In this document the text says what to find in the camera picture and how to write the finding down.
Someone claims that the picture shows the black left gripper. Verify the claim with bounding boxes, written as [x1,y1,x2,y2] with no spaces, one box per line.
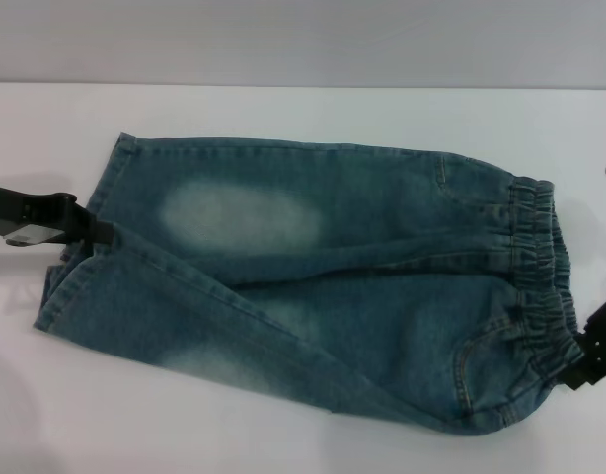
[0,183,115,247]

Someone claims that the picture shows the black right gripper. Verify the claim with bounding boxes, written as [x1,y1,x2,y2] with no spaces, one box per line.
[562,283,606,391]

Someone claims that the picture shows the blue denim shorts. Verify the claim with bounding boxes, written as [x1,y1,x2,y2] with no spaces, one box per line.
[32,130,585,438]

